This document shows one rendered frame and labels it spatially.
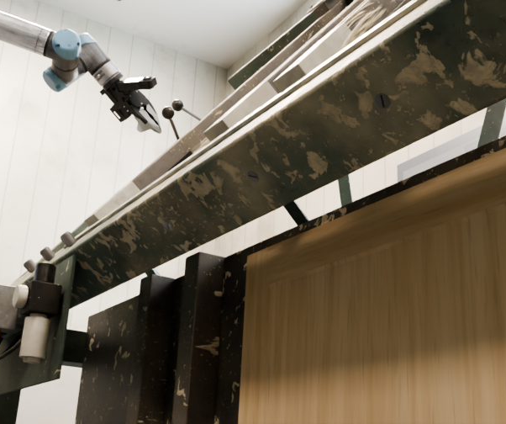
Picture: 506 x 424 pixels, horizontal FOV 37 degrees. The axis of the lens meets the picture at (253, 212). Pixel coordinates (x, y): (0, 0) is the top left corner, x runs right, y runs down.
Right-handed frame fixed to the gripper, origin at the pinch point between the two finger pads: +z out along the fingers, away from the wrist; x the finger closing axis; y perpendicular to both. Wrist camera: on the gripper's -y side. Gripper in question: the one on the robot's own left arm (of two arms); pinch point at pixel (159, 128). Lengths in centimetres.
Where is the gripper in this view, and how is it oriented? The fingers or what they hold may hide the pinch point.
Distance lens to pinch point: 228.4
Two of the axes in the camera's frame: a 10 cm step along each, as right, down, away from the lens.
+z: 6.3, 7.6, 1.6
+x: -3.5, 4.6, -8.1
